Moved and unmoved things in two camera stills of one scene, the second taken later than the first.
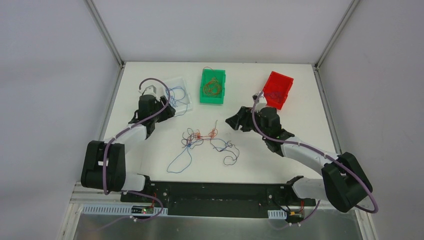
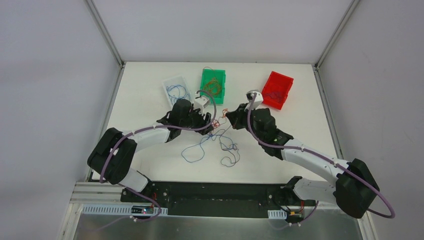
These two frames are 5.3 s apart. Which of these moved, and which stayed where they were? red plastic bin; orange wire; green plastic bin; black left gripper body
Moved: black left gripper body
Stayed: red plastic bin; orange wire; green plastic bin
